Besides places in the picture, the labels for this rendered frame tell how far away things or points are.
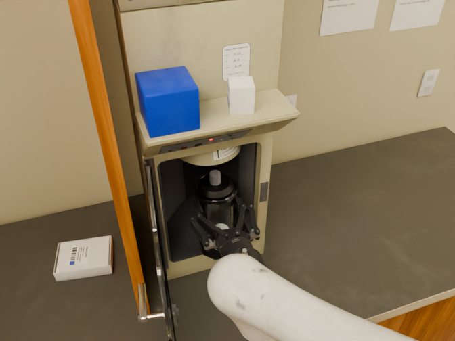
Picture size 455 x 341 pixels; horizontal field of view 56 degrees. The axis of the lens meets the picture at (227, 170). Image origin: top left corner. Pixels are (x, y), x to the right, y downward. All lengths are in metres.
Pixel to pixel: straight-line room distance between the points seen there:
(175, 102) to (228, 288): 0.34
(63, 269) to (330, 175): 0.98
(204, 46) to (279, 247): 0.72
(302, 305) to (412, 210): 0.98
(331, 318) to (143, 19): 0.59
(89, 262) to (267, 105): 0.72
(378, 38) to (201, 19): 0.93
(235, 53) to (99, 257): 0.74
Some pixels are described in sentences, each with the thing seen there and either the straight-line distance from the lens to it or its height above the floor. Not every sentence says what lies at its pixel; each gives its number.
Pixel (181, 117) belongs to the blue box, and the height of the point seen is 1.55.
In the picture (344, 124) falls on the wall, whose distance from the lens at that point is 1.78.
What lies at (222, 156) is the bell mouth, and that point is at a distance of 1.05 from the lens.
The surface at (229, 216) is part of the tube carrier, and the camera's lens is 1.10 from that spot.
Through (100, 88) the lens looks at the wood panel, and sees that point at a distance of 0.77.
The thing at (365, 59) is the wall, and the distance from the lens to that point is 1.67.
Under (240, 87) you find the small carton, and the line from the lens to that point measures 0.85.
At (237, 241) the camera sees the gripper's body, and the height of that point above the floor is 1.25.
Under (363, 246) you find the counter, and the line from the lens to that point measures 1.42.
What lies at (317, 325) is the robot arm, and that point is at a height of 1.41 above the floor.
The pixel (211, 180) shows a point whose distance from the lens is 1.05.
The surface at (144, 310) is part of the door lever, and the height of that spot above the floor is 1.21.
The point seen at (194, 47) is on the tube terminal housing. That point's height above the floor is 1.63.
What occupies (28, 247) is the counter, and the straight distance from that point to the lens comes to 1.49.
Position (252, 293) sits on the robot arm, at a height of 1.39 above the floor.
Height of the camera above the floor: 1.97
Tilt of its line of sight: 39 degrees down
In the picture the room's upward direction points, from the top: straight up
